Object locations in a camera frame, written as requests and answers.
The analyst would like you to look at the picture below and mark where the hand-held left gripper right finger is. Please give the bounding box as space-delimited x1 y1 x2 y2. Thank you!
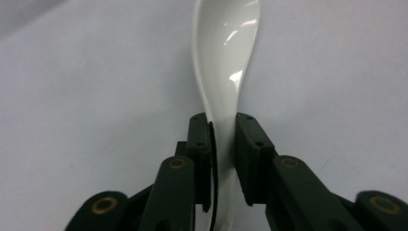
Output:
234 112 279 207

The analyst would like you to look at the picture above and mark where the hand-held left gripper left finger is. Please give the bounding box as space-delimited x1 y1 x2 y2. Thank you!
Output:
186 112 219 231

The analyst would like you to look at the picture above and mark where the white ceramic spoon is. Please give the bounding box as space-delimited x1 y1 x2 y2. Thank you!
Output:
191 0 261 231

